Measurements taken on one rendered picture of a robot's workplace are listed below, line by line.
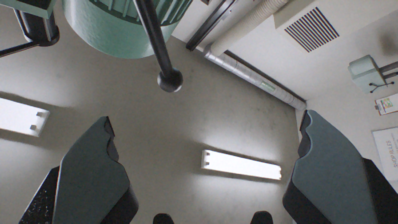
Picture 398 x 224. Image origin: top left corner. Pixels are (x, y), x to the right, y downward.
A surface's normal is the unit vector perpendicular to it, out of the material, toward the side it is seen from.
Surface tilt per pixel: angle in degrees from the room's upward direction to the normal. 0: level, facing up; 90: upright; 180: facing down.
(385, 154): 90
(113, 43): 90
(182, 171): 180
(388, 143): 90
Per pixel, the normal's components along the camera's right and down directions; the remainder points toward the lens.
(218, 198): 0.54, -0.29
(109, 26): -0.15, 0.89
